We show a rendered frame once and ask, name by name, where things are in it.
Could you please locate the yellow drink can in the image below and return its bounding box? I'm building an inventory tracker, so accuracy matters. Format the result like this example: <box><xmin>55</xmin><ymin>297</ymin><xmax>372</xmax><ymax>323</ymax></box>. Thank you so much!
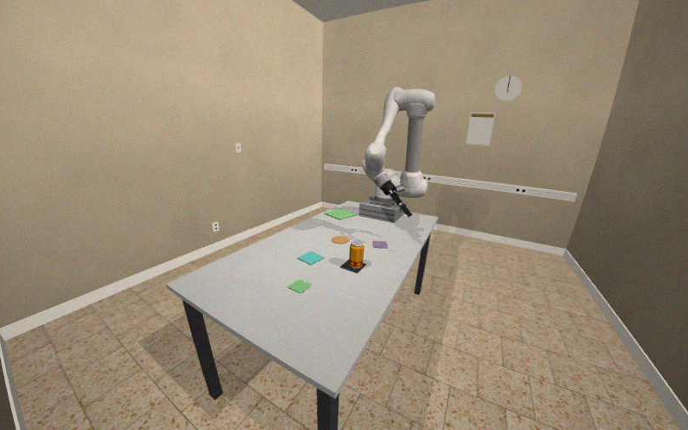
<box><xmin>349</xmin><ymin>241</ymin><xmax>364</xmax><ymax>269</ymax></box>

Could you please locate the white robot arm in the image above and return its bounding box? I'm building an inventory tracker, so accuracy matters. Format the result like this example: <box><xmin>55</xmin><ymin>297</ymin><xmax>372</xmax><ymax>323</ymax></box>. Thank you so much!
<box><xmin>362</xmin><ymin>87</ymin><xmax>435</xmax><ymax>207</ymax></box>

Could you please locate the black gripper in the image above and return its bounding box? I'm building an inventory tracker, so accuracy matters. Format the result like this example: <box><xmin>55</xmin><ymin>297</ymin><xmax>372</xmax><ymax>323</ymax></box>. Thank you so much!
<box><xmin>381</xmin><ymin>181</ymin><xmax>412</xmax><ymax>217</ymax></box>

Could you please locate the teal flat square tile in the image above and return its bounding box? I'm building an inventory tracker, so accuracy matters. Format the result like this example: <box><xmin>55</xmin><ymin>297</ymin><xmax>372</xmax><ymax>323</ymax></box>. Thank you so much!
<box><xmin>298</xmin><ymin>251</ymin><xmax>324</xmax><ymax>265</ymax></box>

